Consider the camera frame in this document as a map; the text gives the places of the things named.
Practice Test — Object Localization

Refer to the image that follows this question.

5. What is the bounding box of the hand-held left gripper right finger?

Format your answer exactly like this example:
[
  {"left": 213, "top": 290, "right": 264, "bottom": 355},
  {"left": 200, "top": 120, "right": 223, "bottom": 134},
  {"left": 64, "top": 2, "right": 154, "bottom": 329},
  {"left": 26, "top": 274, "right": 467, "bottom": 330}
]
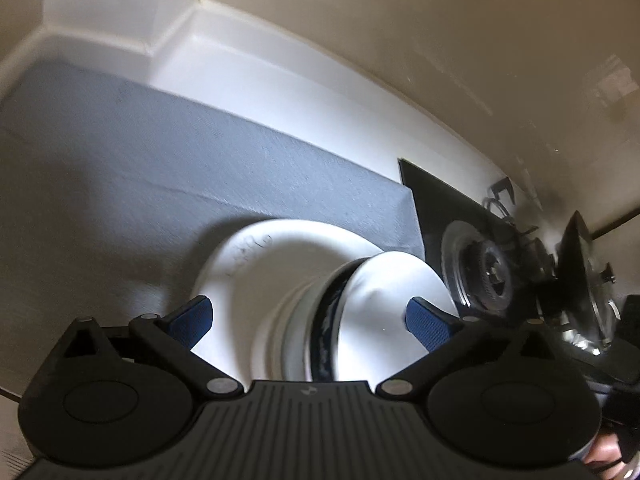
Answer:
[{"left": 375, "top": 296, "right": 560, "bottom": 402}]

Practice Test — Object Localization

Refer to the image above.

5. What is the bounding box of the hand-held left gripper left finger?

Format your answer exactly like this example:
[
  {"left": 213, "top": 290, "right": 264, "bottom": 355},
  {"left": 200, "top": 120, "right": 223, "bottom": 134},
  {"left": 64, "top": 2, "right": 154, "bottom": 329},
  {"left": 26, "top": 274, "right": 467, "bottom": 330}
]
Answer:
[{"left": 64, "top": 295, "right": 241, "bottom": 402}]

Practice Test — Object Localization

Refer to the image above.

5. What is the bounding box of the blue and white bowl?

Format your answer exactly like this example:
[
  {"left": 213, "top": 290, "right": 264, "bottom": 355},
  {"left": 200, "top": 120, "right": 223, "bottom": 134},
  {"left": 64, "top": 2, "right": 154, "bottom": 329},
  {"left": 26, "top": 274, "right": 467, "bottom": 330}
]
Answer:
[{"left": 249, "top": 251, "right": 460, "bottom": 385}]

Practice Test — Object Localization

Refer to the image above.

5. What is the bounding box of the white floral plate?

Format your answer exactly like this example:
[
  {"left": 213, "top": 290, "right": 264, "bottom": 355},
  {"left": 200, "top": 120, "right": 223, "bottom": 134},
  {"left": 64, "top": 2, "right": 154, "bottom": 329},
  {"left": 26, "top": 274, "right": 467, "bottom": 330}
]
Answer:
[{"left": 189, "top": 218, "right": 389, "bottom": 386}]

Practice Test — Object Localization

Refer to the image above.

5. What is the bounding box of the person's right hand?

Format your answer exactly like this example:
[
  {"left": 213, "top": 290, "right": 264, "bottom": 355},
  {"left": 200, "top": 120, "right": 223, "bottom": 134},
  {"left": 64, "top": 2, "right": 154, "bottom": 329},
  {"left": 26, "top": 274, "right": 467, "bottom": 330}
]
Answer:
[{"left": 584, "top": 431, "right": 626, "bottom": 475}]

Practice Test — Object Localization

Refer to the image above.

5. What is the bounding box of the gas burner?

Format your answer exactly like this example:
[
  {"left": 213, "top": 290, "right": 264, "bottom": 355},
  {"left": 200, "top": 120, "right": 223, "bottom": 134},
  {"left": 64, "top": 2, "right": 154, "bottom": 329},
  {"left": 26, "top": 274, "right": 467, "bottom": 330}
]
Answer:
[{"left": 462, "top": 240, "right": 521, "bottom": 307}]

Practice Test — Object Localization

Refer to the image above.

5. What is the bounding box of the dark round metal object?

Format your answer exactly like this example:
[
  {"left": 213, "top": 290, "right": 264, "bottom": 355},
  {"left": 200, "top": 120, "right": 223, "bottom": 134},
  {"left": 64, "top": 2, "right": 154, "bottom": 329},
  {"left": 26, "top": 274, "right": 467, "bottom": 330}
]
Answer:
[{"left": 553, "top": 208, "right": 622, "bottom": 352}]

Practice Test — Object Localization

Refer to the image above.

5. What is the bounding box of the black glass stove top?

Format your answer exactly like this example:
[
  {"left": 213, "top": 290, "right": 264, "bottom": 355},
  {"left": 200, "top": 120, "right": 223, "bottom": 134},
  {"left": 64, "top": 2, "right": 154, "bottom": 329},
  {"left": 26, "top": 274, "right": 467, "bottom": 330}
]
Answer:
[{"left": 398, "top": 157, "right": 640, "bottom": 387}]

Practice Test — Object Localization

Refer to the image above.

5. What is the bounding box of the black pot support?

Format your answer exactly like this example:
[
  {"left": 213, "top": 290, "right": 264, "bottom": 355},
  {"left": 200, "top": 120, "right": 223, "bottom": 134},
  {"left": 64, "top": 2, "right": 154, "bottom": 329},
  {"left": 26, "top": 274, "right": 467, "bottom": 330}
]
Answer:
[{"left": 482, "top": 177, "right": 552, "bottom": 272}]

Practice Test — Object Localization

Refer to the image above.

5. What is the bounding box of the grey counter mat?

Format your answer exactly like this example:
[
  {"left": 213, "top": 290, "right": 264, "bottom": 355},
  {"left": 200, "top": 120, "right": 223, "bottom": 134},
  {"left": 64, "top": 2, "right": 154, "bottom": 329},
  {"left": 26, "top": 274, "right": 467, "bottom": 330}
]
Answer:
[{"left": 0, "top": 57, "right": 427, "bottom": 396}]

